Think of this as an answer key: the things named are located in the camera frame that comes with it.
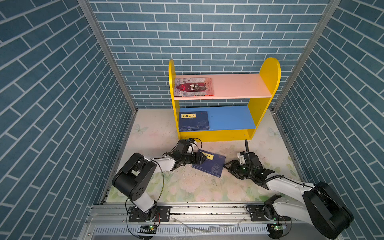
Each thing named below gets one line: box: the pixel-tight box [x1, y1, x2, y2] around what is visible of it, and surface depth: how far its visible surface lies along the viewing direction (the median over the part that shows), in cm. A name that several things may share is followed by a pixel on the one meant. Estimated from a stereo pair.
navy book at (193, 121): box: [179, 111, 210, 132], surface depth 93 cm
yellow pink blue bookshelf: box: [169, 57, 281, 143], surface depth 83 cm
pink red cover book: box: [174, 77, 215, 97], surface depth 76 cm
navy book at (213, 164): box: [191, 149, 226, 178], surface depth 91 cm
